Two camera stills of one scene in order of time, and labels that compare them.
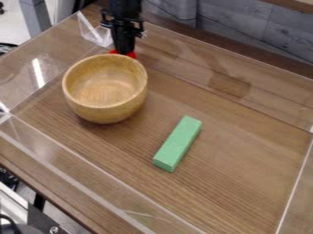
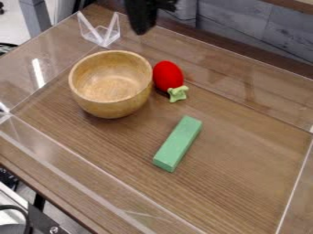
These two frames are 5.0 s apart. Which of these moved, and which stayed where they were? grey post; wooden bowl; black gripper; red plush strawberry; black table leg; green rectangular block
Moved: wooden bowl; black gripper; red plush strawberry
Stayed: green rectangular block; grey post; black table leg
